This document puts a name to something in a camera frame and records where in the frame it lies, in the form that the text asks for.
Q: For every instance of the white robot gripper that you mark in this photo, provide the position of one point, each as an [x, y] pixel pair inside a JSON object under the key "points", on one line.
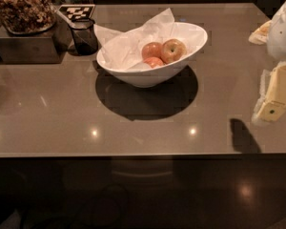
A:
{"points": [[282, 35]]}

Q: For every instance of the large red-yellow apple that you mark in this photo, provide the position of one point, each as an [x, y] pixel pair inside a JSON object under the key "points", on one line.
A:
{"points": [[172, 50]]}

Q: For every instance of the white ceramic bowl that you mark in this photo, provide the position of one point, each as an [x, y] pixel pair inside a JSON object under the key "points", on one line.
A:
{"points": [[143, 76]]}

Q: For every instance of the front red apple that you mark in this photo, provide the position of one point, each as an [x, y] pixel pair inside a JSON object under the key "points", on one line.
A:
{"points": [[154, 62]]}

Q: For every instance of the red apple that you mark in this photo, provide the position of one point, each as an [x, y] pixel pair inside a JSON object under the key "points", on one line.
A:
{"points": [[154, 62], [152, 49]]}

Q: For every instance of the back red apple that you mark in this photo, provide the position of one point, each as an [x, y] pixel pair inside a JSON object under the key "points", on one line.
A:
{"points": [[152, 49]]}

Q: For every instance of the white paper liner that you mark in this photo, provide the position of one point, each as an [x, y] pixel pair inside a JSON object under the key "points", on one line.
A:
{"points": [[122, 50]]}

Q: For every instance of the black mesh cup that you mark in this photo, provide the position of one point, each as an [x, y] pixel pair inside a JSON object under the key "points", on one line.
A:
{"points": [[84, 38]]}

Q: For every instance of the black-white fiducial marker card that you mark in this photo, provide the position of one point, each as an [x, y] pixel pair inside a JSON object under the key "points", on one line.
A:
{"points": [[77, 12]]}

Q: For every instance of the dark wooden box stand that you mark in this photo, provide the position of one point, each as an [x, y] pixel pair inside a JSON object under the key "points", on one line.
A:
{"points": [[47, 47]]}

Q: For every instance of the glass jar of granola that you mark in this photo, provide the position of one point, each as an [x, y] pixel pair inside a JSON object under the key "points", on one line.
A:
{"points": [[27, 16]]}

